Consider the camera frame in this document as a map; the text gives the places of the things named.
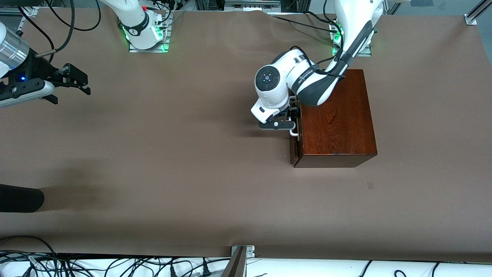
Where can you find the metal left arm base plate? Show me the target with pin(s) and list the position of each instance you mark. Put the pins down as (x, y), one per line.
(367, 52)

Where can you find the aluminium corner bracket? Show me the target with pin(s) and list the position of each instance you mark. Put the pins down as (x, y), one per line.
(471, 18)

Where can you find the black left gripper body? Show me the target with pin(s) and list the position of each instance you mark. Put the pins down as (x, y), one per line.
(293, 110)

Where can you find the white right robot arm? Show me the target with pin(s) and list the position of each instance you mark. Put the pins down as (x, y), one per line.
(134, 23)

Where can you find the black cylinder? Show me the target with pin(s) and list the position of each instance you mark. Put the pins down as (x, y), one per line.
(19, 198)

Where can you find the aluminium frame rail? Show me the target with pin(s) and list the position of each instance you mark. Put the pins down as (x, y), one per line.
(27, 11)

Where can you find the grey electronics box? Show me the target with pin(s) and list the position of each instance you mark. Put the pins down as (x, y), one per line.
(250, 5)

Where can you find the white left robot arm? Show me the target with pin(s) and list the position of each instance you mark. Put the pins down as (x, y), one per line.
(276, 80)

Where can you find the dark brown wooden cabinet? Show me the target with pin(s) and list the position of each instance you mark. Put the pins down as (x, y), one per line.
(338, 130)

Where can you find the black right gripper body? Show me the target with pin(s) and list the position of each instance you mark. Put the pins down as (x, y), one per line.
(39, 69)

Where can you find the metal camera post bracket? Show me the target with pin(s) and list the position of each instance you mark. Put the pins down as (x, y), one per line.
(236, 265)

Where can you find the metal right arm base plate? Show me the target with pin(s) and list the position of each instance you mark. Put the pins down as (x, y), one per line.
(148, 50)

